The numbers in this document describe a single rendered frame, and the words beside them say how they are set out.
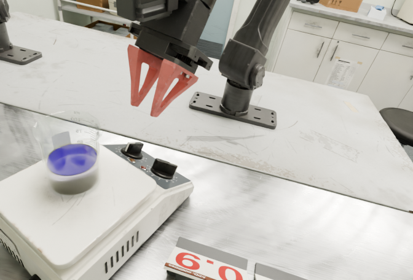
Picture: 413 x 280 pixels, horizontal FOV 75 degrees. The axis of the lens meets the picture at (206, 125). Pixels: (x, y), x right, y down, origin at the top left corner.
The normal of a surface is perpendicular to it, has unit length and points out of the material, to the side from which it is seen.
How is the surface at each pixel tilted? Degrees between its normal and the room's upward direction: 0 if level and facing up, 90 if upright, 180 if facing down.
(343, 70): 90
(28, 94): 0
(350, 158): 0
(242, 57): 61
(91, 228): 0
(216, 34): 90
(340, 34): 90
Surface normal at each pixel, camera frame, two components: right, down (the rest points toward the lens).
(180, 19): -0.37, -0.06
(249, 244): 0.17, -0.80
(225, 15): -0.20, 0.54
